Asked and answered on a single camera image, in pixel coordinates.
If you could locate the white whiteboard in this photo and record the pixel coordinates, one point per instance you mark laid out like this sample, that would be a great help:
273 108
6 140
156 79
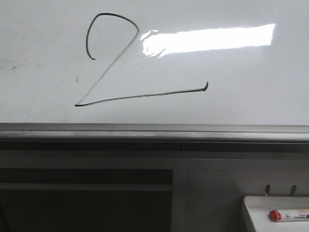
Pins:
154 61

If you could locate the grey aluminium whiteboard ledge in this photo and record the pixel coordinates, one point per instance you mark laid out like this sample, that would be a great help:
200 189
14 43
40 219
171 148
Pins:
154 137

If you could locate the left black tray hook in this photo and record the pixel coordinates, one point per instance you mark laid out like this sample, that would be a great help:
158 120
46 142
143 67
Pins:
267 190

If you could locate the black tray hook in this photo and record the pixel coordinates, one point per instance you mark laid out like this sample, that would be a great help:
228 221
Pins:
293 190
267 190

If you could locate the white plastic marker tray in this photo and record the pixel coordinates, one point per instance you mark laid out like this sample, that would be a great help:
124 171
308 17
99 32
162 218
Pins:
255 211

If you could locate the red-capped white marker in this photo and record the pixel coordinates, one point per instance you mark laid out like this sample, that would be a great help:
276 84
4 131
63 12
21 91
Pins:
289 215

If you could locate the right black tray hook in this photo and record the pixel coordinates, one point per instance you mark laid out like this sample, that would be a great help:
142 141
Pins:
293 190

